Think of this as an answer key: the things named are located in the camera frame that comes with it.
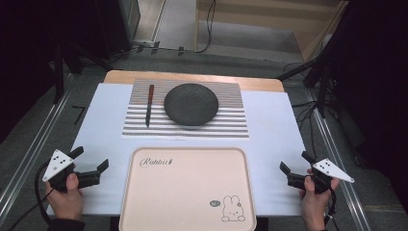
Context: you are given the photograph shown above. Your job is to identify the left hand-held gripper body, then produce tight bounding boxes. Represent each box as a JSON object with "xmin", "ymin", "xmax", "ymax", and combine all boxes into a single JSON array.
[{"xmin": 41, "ymin": 148, "xmax": 101, "ymax": 193}]

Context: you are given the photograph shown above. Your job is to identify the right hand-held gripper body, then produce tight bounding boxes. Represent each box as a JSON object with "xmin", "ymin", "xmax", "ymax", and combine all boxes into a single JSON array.
[{"xmin": 287, "ymin": 158, "xmax": 355, "ymax": 195}]

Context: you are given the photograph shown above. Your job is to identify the person's left hand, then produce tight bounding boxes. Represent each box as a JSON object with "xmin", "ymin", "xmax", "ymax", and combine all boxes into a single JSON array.
[{"xmin": 45, "ymin": 172, "xmax": 85, "ymax": 221}]

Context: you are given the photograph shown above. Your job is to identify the person's right hand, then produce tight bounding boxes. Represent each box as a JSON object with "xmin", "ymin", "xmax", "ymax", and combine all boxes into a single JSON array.
[{"xmin": 298, "ymin": 174, "xmax": 341, "ymax": 231}]

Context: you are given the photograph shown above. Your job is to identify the white table cover sheet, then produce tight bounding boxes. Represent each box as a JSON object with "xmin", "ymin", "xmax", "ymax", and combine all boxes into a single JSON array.
[{"xmin": 46, "ymin": 82, "xmax": 314, "ymax": 217}]

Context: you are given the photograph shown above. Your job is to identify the striped placemat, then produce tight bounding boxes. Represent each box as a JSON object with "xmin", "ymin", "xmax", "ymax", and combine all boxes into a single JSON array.
[{"xmin": 121, "ymin": 79, "xmax": 250, "ymax": 140}]

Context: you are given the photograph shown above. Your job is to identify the black metal stand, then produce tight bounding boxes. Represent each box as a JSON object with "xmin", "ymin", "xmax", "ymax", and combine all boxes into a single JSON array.
[
  {"xmin": 51, "ymin": 39, "xmax": 114, "ymax": 105},
  {"xmin": 276, "ymin": 47, "xmax": 333, "ymax": 119}
]

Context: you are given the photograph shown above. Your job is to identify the wooden table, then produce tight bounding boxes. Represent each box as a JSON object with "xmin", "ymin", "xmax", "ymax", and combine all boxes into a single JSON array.
[{"xmin": 103, "ymin": 69, "xmax": 286, "ymax": 93}]

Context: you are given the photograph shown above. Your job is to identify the pink tray with rabbit print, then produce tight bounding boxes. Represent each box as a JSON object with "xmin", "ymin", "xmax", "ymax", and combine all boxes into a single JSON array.
[{"xmin": 118, "ymin": 146, "xmax": 258, "ymax": 231}]

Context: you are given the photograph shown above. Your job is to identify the dark grey round plate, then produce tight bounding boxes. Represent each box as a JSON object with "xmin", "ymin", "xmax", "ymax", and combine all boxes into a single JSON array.
[{"xmin": 164, "ymin": 82, "xmax": 220, "ymax": 127}]

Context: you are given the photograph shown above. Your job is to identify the dark cabinet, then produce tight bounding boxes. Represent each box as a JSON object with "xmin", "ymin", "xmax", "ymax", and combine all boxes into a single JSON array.
[{"xmin": 95, "ymin": 0, "xmax": 141, "ymax": 60}]

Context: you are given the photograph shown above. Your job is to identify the metal floor rail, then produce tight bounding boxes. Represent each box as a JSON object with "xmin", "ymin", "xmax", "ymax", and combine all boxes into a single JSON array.
[
  {"xmin": 303, "ymin": 89, "xmax": 373, "ymax": 231},
  {"xmin": 0, "ymin": 90, "xmax": 71, "ymax": 224}
]

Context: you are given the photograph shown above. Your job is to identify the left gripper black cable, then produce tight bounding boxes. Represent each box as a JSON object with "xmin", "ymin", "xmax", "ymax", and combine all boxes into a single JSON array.
[{"xmin": 6, "ymin": 161, "xmax": 56, "ymax": 231}]

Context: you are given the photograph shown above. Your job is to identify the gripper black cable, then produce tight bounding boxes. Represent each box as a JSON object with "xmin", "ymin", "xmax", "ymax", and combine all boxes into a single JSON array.
[
  {"xmin": 6, "ymin": 161, "xmax": 56, "ymax": 231},
  {"xmin": 322, "ymin": 187, "xmax": 339, "ymax": 229}
]

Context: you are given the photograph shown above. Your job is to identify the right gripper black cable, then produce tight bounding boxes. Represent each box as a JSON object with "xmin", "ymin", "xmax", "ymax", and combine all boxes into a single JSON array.
[{"xmin": 322, "ymin": 187, "xmax": 339, "ymax": 229}]

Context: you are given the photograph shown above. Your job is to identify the black floor cables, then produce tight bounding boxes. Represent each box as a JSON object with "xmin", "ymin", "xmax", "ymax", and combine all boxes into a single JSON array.
[{"xmin": 291, "ymin": 100, "xmax": 321, "ymax": 152}]

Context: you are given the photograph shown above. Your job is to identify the knife with wooden handle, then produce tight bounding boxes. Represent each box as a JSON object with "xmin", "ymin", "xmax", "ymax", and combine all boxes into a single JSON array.
[{"xmin": 144, "ymin": 84, "xmax": 156, "ymax": 129}]

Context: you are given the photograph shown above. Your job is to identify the wooden bench frame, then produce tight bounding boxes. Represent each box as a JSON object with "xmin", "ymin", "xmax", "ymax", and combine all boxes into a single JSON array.
[{"xmin": 193, "ymin": 0, "xmax": 349, "ymax": 63}]

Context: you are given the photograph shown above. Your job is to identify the floor cable with tape strips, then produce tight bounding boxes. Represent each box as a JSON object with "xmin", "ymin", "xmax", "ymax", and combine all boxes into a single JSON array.
[{"xmin": 110, "ymin": 39, "xmax": 195, "ymax": 63}]

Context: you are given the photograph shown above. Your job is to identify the black hanging cable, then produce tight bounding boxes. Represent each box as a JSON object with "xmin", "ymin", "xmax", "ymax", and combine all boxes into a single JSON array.
[{"xmin": 192, "ymin": 0, "xmax": 217, "ymax": 54}]

